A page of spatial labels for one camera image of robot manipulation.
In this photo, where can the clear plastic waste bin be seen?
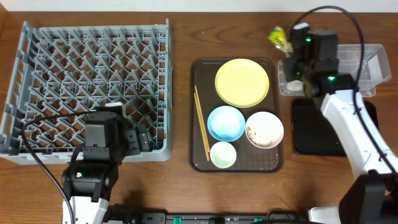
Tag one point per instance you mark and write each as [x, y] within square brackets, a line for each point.
[375, 69]

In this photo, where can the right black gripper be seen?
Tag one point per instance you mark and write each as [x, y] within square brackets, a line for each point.
[290, 70]

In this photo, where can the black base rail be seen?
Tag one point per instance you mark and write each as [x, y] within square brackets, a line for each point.
[162, 218]

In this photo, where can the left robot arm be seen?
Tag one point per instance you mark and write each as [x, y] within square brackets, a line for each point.
[93, 169]

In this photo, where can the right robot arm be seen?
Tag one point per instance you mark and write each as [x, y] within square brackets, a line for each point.
[373, 196]

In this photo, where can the wooden chopstick left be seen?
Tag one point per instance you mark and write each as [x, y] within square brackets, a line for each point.
[202, 127]

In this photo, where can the grey plastic dishwasher rack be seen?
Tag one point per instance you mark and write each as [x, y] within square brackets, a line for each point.
[60, 71]

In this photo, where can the black waste tray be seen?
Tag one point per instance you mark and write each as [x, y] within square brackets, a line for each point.
[312, 134]

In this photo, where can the dark brown serving tray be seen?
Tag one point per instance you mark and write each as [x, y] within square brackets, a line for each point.
[249, 157]

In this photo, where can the yellow round plate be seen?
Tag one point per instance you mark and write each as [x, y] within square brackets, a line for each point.
[242, 83]

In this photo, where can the small white green cup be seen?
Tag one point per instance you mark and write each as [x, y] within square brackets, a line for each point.
[223, 155]

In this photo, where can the light blue bowl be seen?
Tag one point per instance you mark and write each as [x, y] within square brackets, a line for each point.
[226, 123]

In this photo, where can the wooden chopstick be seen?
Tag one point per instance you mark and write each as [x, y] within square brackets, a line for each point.
[196, 91]
[202, 127]

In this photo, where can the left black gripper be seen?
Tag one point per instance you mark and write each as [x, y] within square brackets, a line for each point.
[137, 140]

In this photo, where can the white pink bowl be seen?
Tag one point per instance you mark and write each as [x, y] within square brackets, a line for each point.
[264, 130]

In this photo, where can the wooden chopstick right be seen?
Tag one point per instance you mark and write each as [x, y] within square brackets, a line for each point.
[196, 91]

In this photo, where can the snack wrapper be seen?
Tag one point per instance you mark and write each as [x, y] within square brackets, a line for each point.
[279, 39]

